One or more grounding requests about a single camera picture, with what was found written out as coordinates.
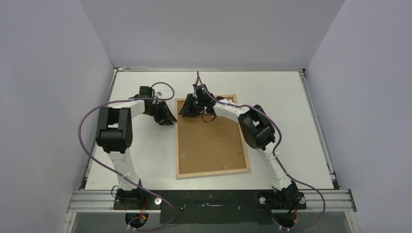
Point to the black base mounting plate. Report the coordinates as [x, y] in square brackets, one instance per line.
[210, 206]

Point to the brown cardboard backing board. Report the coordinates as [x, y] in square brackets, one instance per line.
[209, 141]

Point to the white wooden picture frame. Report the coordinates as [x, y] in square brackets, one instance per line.
[177, 144]

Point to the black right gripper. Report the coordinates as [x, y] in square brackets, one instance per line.
[190, 106]

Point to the aluminium front rail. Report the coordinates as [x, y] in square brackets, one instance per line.
[102, 201]

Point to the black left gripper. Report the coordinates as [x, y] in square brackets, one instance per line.
[166, 118]

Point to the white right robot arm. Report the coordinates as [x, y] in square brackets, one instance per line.
[258, 133]

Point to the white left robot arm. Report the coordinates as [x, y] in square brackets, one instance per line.
[114, 135]

